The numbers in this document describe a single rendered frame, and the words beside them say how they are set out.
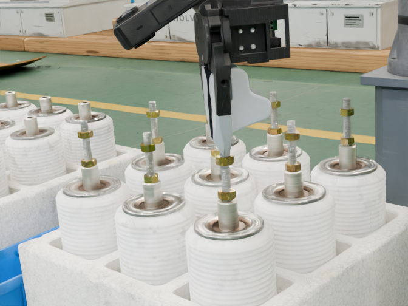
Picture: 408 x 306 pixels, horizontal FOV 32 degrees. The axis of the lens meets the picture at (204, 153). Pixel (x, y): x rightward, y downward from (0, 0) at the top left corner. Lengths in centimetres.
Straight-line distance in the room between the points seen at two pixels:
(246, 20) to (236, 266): 25
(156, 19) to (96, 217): 31
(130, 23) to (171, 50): 280
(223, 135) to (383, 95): 61
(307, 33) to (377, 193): 221
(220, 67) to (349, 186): 30
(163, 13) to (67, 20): 352
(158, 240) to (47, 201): 42
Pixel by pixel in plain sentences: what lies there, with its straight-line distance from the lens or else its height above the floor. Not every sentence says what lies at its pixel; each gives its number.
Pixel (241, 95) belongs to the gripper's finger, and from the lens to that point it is 70.
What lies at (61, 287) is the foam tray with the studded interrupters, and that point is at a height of 14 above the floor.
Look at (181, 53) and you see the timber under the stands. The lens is 344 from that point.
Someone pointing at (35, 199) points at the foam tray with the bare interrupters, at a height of 17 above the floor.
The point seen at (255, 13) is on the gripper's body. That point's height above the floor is 48.
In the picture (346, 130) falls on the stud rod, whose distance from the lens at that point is 92.
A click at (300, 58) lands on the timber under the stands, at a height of 5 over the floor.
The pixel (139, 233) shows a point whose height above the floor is 24.
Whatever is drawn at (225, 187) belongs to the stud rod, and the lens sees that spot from 74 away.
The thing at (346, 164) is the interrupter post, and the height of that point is 26.
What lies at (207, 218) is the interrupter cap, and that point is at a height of 25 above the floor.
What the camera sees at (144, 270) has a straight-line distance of 82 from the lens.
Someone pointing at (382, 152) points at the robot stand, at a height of 16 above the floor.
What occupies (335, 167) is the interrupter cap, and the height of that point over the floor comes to 25.
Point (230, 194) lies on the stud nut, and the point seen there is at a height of 29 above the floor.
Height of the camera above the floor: 54
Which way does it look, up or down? 17 degrees down
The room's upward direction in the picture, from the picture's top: 4 degrees counter-clockwise
